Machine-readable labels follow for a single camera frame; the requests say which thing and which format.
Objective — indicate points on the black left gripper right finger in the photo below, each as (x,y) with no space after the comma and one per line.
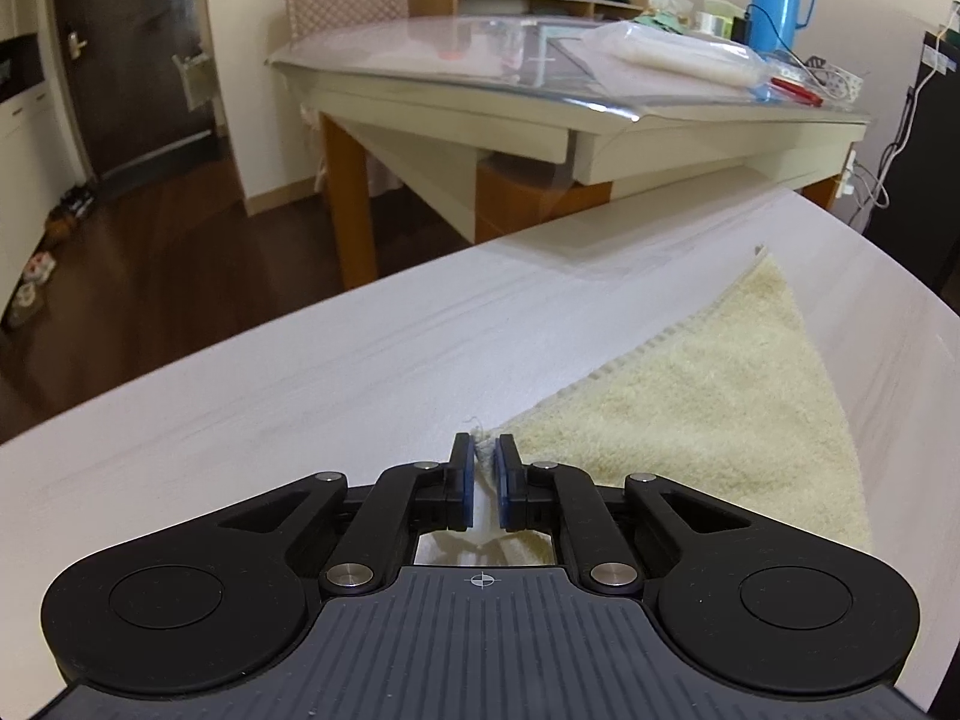
(751,601)

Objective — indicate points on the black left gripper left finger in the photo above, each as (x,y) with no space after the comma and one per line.
(214,600)

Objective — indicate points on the cream yellow terry towel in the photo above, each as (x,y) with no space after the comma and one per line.
(734,401)

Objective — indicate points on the black cabinet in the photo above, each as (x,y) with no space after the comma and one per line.
(919,228)

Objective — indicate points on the cream dining table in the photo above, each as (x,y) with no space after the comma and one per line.
(500,123)

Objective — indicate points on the clear plastic bag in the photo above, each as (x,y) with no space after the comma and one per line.
(626,60)

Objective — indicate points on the dark wooden door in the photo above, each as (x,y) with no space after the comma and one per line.
(126,91)

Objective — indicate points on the wooden shelf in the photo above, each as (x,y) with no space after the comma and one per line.
(579,9)

